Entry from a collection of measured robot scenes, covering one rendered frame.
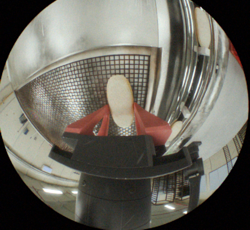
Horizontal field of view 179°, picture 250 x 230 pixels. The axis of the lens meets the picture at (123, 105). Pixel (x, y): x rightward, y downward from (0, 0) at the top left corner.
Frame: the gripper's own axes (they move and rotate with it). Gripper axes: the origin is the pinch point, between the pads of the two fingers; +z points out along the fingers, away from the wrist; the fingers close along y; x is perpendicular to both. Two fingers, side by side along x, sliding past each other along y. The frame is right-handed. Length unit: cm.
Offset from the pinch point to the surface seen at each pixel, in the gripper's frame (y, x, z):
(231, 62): -34.5, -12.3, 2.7
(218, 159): -426, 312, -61
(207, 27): -17.1, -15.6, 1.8
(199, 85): -16.5, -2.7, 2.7
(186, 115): -13.9, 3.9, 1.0
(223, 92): -32.8, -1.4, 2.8
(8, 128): 372, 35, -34
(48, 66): 11.3, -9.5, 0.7
